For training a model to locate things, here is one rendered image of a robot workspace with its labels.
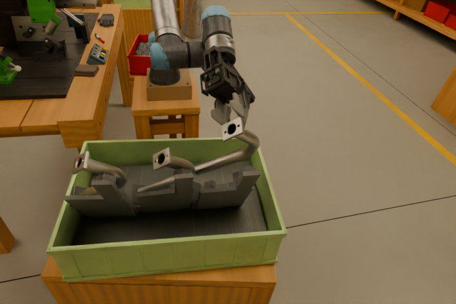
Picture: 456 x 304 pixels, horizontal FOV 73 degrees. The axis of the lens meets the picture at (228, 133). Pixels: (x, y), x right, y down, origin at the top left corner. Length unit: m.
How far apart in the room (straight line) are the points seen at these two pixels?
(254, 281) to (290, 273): 0.96
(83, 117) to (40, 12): 0.70
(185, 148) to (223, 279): 0.46
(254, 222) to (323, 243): 1.13
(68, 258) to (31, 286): 1.11
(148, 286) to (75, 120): 0.72
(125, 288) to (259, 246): 0.42
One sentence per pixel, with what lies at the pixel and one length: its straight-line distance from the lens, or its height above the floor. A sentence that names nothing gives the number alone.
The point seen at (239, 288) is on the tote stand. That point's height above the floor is 0.74.
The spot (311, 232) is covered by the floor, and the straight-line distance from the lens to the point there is 2.13.
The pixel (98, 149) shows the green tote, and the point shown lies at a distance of 1.18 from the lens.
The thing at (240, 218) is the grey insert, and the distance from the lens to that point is 1.04.
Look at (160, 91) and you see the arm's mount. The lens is 1.50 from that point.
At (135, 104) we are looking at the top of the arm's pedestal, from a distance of 1.52.
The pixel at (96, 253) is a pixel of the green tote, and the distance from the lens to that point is 0.91.
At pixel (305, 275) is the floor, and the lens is 1.97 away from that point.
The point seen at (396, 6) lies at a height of 0.23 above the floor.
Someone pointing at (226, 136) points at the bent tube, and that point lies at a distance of 0.69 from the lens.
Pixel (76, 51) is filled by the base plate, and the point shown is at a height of 0.90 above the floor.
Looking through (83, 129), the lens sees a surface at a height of 0.85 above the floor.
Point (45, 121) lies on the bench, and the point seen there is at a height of 0.88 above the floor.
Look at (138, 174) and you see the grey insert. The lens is 1.17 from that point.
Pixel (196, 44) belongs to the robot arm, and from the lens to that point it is 0.91.
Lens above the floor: 1.69
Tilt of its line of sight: 39 degrees down
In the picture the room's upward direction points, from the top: 6 degrees clockwise
